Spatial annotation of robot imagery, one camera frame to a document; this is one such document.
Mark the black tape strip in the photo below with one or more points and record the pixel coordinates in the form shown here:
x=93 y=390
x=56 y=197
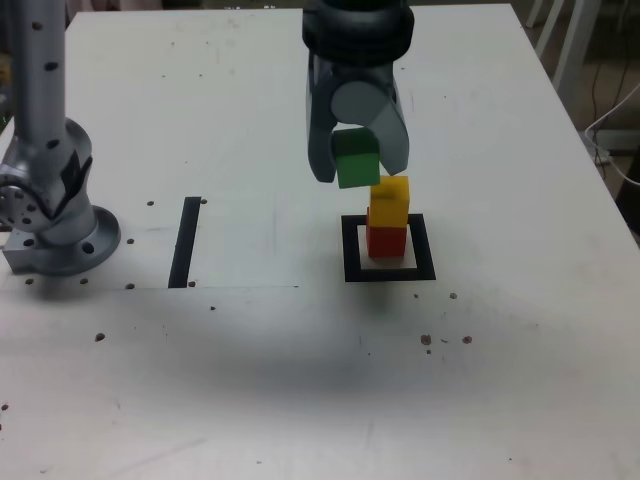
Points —
x=184 y=240

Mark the yellow cube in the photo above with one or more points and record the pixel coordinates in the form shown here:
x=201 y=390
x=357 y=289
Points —
x=392 y=207

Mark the white furniture legs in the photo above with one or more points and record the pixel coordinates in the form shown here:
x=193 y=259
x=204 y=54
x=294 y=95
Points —
x=572 y=45

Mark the red cube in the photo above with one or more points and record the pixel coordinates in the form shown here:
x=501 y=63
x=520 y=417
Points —
x=385 y=242

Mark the green cube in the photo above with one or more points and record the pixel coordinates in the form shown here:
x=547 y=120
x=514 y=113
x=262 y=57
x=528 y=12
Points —
x=356 y=165

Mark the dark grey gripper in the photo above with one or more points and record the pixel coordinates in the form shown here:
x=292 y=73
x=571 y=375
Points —
x=357 y=70

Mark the black tape square outline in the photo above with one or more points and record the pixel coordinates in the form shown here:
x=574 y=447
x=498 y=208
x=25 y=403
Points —
x=350 y=250

